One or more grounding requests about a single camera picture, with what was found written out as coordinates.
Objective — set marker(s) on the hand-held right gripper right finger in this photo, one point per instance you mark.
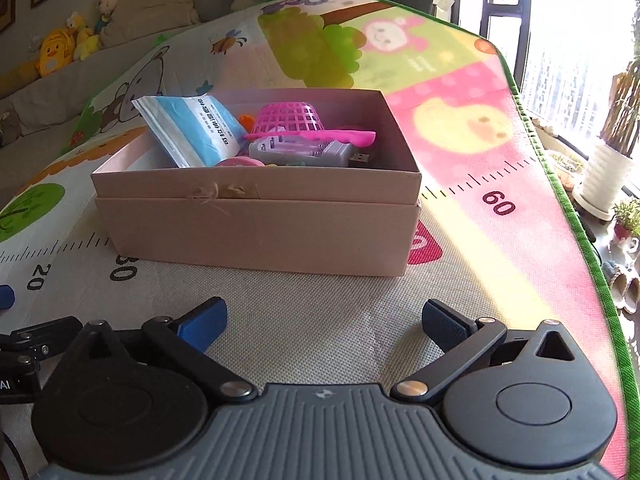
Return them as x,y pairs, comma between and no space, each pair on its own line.
445,325

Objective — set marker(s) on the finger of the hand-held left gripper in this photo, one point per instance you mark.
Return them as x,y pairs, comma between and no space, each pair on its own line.
6,297
45,337

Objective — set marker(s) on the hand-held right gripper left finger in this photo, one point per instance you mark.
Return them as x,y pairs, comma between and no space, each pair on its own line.
200,325

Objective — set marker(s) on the pink cardboard box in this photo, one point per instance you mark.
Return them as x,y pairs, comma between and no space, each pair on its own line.
250,225

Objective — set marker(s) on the blue and white packet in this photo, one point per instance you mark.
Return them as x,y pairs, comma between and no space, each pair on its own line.
190,127

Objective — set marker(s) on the grey battery charger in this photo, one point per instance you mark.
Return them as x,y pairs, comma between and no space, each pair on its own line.
305,152

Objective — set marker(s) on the pink toy strainer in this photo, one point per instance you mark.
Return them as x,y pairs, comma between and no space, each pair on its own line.
295,120

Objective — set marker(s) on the cartoon printed play mat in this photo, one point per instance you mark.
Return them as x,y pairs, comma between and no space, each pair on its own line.
475,125

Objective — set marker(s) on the small red potted plant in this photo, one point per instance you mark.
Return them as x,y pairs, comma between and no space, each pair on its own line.
627,225

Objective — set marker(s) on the orange toy bowl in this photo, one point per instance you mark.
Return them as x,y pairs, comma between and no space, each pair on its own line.
248,122

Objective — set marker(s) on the white plant pot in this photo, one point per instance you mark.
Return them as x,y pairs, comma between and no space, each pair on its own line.
607,175

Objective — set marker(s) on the yellow long plush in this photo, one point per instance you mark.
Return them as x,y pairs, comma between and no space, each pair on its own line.
17,76

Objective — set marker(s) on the yellow duck plush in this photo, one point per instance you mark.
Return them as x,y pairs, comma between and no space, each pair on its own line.
55,55

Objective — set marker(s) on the small yellow plush toy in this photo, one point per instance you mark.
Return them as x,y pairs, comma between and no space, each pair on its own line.
84,37

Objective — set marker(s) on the small doll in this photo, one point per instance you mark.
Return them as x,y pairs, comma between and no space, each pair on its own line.
107,7

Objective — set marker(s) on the beige cushion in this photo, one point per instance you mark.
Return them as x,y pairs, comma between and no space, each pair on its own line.
155,10

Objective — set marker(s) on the dark framed wall picture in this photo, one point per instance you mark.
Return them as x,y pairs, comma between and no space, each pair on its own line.
6,0

